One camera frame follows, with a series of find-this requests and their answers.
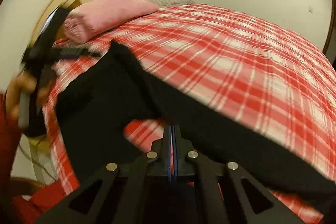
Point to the striped grey pillow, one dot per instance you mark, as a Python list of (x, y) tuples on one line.
[(167, 3)]

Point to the red sleeve forearm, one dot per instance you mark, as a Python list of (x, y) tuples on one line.
[(15, 209)]

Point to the black pants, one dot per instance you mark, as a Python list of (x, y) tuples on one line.
[(94, 109)]

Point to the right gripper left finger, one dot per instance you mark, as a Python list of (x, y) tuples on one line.
[(119, 193)]

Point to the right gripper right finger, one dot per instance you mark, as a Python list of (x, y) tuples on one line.
[(225, 193)]

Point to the pink folded quilt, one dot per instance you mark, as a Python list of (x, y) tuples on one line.
[(97, 16)]

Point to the person left hand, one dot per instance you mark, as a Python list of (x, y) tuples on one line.
[(24, 82)]

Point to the red plaid bed sheet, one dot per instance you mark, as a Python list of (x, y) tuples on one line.
[(263, 75)]

